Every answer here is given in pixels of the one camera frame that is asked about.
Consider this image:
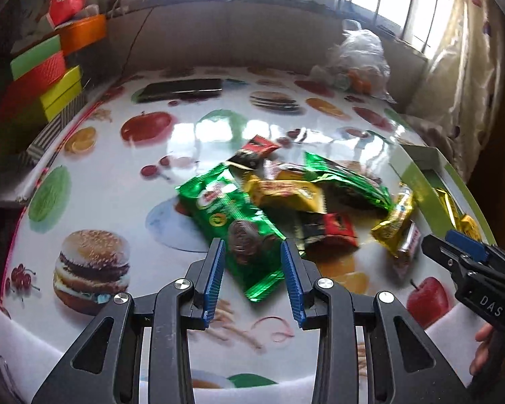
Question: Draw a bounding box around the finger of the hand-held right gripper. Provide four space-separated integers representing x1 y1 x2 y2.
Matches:
421 234 469 279
444 230 505 279

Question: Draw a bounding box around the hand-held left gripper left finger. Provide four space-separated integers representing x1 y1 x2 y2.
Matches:
31 238 227 404

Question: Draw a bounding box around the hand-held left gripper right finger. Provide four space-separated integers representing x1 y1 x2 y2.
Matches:
280 239 478 404

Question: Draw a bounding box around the gold foil snack packet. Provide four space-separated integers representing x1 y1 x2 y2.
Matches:
459 214 482 240
435 188 461 228
370 183 417 257

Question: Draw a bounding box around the white and red snack packet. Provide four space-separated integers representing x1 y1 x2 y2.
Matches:
393 221 424 280

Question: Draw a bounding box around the green biscuit packet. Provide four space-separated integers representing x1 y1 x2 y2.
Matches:
177 163 306 303
303 151 392 211

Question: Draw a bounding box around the red and black snack packet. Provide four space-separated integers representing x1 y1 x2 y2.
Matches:
301 212 359 249
227 135 282 171

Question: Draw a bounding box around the green cardboard box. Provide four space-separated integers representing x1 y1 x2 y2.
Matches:
398 143 495 249

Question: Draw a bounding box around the yellow snack packet red print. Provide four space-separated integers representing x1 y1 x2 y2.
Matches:
242 174 327 213

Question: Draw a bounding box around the silver brown snack packet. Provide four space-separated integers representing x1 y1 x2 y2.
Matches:
263 161 316 181

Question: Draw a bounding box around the person's right hand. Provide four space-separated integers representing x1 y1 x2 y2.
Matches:
470 323 495 377

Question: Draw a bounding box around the white foam mat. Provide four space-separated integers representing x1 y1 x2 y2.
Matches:
0 303 489 404

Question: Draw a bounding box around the cream dotted curtain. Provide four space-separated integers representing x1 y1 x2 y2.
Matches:
404 0 505 177

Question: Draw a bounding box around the black phone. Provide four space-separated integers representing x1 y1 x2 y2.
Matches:
132 78 224 104

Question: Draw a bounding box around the clear plastic bag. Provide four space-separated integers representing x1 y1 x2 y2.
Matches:
309 19 398 104

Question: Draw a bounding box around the black white striped box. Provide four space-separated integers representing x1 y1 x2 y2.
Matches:
27 93 87 167

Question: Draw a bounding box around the red textured storage box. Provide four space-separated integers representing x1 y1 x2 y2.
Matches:
0 50 68 114

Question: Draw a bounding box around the orange storage box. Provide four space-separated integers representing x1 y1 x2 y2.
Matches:
61 14 107 55

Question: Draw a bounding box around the green storage box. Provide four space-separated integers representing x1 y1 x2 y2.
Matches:
10 34 64 80

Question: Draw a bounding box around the thin black cable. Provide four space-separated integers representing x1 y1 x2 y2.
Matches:
120 6 154 78

